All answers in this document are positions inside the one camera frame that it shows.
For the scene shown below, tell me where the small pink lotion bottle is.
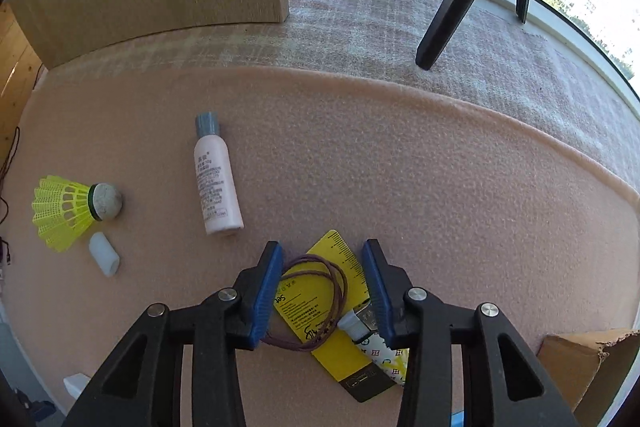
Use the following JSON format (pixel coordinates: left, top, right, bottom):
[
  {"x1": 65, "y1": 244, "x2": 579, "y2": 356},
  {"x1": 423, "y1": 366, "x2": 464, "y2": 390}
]
[{"x1": 193, "y1": 112, "x2": 244, "y2": 235}]

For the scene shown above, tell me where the slatted pine wood panel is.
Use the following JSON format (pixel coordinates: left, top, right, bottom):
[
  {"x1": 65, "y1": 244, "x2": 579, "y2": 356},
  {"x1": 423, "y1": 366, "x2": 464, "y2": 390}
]
[{"x1": 0, "y1": 2, "x2": 42, "y2": 159}]

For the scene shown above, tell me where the checkered grey white cloth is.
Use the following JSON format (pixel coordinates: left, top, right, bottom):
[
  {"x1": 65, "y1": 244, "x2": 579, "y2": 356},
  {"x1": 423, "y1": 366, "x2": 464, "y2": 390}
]
[{"x1": 52, "y1": 0, "x2": 639, "y2": 185}]

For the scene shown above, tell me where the small white plastic cap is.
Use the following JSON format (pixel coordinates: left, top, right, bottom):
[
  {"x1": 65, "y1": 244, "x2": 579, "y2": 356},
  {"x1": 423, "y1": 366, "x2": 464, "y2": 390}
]
[{"x1": 89, "y1": 232, "x2": 120, "y2": 277}]

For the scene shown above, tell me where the yellow black hair tie card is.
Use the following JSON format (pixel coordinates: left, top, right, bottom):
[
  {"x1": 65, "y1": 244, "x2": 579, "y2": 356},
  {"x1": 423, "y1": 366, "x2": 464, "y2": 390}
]
[{"x1": 264, "y1": 230, "x2": 399, "y2": 403}]

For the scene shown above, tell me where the black cable on floor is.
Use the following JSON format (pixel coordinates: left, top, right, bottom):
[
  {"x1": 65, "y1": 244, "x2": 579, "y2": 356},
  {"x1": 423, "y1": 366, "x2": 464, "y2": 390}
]
[{"x1": 0, "y1": 126, "x2": 22, "y2": 268}]

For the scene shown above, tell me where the open cardboard box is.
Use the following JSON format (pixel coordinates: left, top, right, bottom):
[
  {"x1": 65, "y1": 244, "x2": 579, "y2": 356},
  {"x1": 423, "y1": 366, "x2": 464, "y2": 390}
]
[{"x1": 537, "y1": 329, "x2": 639, "y2": 426}]

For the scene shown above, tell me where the yellow plastic shuttlecock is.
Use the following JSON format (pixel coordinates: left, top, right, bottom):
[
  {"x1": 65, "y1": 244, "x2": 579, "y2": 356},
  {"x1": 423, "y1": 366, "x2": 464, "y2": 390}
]
[{"x1": 32, "y1": 176, "x2": 124, "y2": 253}]

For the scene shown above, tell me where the brown hair tie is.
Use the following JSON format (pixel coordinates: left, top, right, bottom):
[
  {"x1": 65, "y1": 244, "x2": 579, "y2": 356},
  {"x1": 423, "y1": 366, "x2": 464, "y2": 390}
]
[{"x1": 260, "y1": 253, "x2": 350, "y2": 353}]

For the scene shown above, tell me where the patterned white lighter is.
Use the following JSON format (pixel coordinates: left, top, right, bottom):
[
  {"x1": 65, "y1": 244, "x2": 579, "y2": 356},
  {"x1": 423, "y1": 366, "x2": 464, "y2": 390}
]
[{"x1": 337, "y1": 299, "x2": 409, "y2": 386}]

